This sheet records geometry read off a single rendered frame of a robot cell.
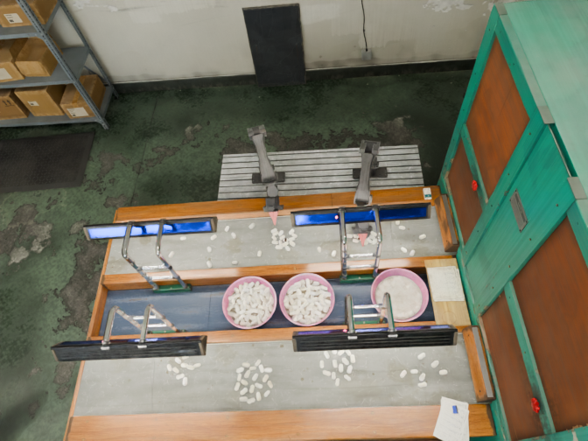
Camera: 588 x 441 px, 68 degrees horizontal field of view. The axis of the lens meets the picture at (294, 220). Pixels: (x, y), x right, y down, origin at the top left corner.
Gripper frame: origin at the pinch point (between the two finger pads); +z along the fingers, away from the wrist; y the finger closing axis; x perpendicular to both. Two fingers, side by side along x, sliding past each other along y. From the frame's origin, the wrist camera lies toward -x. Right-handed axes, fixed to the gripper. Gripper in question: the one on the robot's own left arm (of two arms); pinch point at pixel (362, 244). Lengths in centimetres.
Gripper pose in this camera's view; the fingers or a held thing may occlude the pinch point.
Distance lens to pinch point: 225.0
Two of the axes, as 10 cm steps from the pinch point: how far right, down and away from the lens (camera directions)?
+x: 0.6, -1.9, 9.8
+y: 9.9, -0.7, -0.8
